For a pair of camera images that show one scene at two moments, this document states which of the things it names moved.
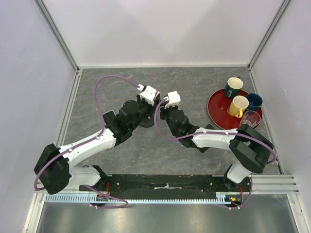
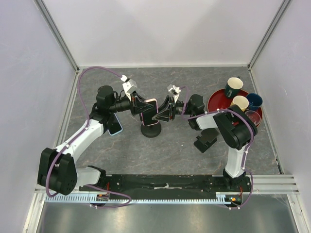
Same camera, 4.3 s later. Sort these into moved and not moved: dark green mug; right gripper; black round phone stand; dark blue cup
Moved: black round phone stand
Not moved: dark blue cup; dark green mug; right gripper
